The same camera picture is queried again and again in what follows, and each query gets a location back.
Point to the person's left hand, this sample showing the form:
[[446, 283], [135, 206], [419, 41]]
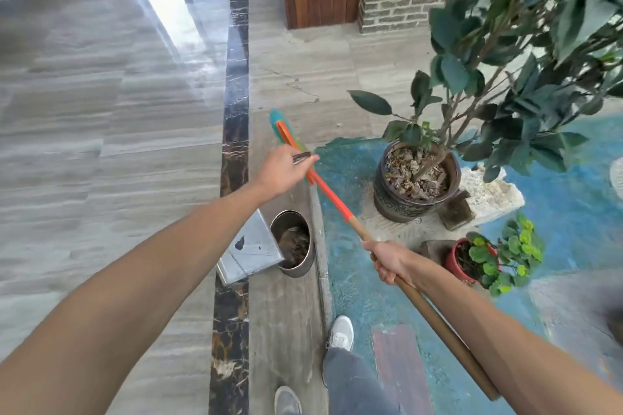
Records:
[[280, 171]]

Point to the person's right hand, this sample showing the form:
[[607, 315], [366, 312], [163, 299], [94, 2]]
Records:
[[392, 259]]

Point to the pile of dry leaves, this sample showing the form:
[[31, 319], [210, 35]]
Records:
[[294, 247]]

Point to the square metal dustpan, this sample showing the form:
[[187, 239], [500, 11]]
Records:
[[253, 254]]

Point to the black waste bin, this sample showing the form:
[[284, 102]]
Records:
[[304, 269]]

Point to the person's left forearm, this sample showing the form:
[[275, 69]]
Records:
[[121, 303]]

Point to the person's right forearm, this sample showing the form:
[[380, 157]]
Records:
[[525, 341]]

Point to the person's right white shoe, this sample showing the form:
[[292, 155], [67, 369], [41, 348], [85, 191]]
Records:
[[341, 332]]

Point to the person's white shoe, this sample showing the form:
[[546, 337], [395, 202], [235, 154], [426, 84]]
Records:
[[341, 332], [287, 402]]

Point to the person's right leg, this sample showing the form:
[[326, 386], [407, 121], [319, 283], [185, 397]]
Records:
[[355, 385]]

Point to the person's left white shoe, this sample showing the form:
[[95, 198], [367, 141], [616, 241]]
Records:
[[287, 402]]

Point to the pale round stone slab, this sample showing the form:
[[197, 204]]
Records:
[[389, 230]]

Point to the brown stone block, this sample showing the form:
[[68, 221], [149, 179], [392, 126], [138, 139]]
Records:
[[433, 251]]

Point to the small red flower pot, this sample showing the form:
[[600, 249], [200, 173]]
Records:
[[455, 266]]

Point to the small dark stone block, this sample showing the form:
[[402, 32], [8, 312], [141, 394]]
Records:
[[457, 210]]

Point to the white carved stone block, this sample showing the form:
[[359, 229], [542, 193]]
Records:
[[496, 200]]

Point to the small plant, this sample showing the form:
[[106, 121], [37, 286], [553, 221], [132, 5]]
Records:
[[513, 247]]

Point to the green leafy potted tree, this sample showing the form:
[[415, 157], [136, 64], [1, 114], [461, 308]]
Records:
[[535, 89]]

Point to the round carved stone disc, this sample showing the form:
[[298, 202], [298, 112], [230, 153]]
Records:
[[617, 179]]

